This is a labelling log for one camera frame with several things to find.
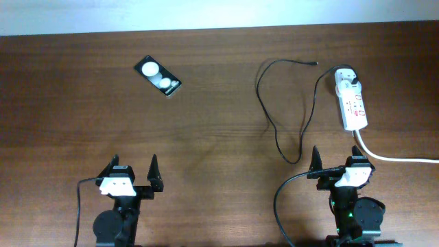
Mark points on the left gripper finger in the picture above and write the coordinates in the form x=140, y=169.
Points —
x=154, y=176
x=107, y=170

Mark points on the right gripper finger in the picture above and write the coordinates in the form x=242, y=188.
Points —
x=355, y=151
x=316, y=162

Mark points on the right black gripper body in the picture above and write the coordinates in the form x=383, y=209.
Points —
x=328, y=182

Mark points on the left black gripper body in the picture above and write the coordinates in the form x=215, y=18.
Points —
x=143, y=192

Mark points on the white power strip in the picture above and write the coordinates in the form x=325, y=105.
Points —
x=353, y=112

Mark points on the black smartphone with white circles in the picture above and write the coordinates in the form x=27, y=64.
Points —
x=155, y=73

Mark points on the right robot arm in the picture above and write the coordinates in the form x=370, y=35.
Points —
x=358, y=219

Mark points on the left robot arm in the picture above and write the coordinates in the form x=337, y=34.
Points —
x=118, y=226

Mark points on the white USB charger plug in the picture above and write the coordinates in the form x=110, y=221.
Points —
x=347, y=82

